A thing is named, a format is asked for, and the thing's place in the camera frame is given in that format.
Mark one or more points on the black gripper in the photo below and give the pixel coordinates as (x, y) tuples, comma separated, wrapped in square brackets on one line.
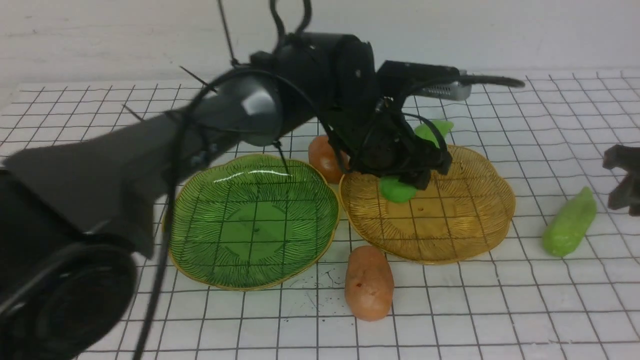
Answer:
[(376, 136)]

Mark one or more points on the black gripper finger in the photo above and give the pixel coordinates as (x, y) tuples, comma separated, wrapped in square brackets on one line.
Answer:
[(627, 193)]

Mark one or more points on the large brown potato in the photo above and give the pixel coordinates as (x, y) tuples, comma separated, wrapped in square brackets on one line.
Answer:
[(369, 284)]

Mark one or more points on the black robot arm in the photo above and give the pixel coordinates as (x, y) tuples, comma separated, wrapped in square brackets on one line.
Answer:
[(90, 175)]

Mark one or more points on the amber glass plate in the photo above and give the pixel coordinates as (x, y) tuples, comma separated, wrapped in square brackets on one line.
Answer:
[(460, 215)]

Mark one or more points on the small brown potato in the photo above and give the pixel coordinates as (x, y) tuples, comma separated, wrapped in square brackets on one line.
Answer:
[(322, 157)]

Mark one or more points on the green glass plate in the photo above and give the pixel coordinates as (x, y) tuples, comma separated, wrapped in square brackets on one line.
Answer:
[(252, 222)]

